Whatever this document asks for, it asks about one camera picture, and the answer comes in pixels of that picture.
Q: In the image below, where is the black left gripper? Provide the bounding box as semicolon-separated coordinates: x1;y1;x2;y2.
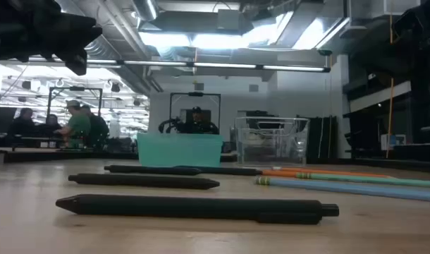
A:
0;0;103;76

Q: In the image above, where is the black pen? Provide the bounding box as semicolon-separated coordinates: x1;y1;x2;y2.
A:
55;193;340;225
68;173;221;191
104;164;204;176
172;165;264;176

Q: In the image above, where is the green pencil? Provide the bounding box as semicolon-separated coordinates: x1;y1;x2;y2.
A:
295;171;430;189

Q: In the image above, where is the orange pencil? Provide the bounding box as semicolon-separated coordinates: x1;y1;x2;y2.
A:
271;166;392;179
260;169;299;178

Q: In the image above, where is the blue pencil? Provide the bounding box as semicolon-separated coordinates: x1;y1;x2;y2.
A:
254;176;430;203

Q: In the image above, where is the person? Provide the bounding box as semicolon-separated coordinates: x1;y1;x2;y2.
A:
54;99;92;148
80;104;110;149
182;106;219;135
42;113;63;138
8;107;38;142

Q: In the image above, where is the long ceiling light bar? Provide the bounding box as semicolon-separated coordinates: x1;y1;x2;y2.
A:
27;58;331;73

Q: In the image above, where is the dark monitor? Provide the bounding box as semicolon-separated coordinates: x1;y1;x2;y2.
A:
0;107;18;135

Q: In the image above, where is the white and blue box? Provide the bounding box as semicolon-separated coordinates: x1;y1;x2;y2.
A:
380;133;407;152

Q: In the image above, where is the black cabinet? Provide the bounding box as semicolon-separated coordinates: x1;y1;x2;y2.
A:
306;115;338;159

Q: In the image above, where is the teal plastic bin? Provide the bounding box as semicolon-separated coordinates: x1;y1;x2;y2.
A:
136;133;223;168

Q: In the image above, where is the grey ceiling box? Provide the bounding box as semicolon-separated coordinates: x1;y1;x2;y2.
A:
216;8;241;31

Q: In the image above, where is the clear plastic bin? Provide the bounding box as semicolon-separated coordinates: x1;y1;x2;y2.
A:
235;116;310;168

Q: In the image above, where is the black gantry frame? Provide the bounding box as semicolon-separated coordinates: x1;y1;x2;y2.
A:
47;86;104;123
168;92;222;135

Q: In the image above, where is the yellow hanging cord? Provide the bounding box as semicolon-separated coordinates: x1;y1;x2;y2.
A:
386;13;395;159

